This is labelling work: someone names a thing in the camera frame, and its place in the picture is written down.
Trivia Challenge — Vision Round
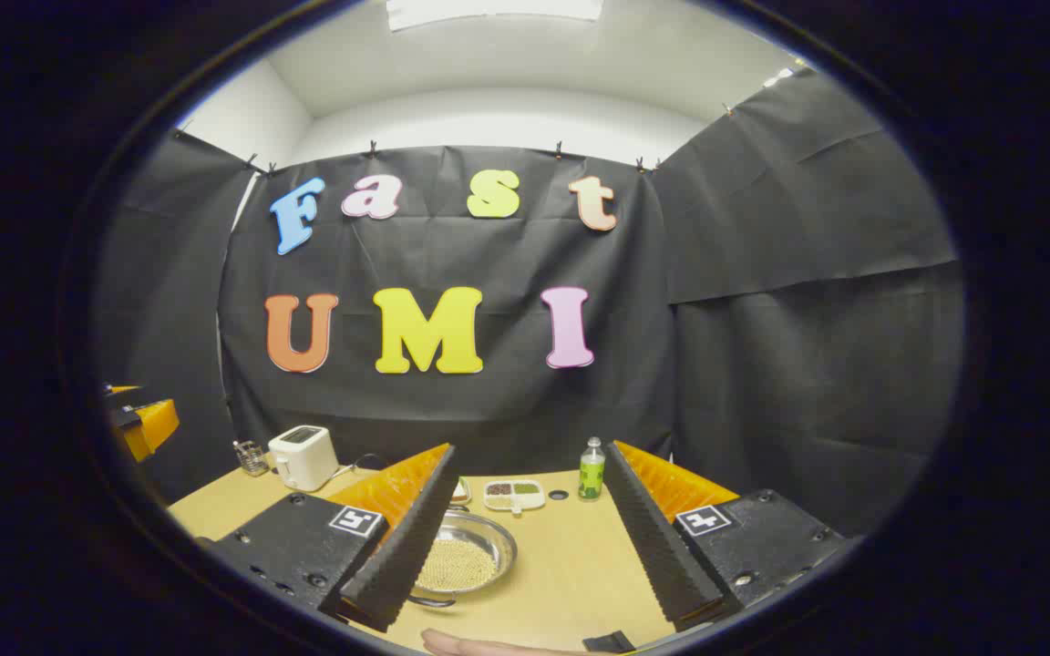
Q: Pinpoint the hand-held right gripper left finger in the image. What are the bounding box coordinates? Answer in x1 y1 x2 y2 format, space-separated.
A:
206 444 460 634

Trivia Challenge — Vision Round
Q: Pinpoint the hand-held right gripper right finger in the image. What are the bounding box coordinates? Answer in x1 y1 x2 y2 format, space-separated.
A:
602 440 849 634

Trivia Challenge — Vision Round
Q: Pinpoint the steel pot with black handle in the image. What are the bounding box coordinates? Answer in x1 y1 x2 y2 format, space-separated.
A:
408 508 519 610

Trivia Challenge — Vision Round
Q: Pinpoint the pile of soybeans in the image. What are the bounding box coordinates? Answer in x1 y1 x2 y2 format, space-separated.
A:
416 538 499 591

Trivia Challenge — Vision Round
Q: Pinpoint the green label plastic bottle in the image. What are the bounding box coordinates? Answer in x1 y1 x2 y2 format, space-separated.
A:
578 436 607 501

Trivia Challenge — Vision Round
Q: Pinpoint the white divided dish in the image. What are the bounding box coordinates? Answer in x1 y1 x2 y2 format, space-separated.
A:
483 479 547 516

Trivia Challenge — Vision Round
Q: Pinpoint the white toaster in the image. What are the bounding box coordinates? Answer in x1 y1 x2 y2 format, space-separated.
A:
268 425 340 493

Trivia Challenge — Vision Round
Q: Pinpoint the black backdrop cloth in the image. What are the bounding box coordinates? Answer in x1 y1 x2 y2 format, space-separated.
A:
92 68 968 538

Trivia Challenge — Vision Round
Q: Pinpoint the white toaster cable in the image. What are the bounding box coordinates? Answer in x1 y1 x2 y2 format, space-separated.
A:
329 453 385 479

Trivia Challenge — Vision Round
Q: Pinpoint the wire mesh utensil holder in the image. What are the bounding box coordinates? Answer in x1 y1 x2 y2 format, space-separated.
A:
233 440 271 477

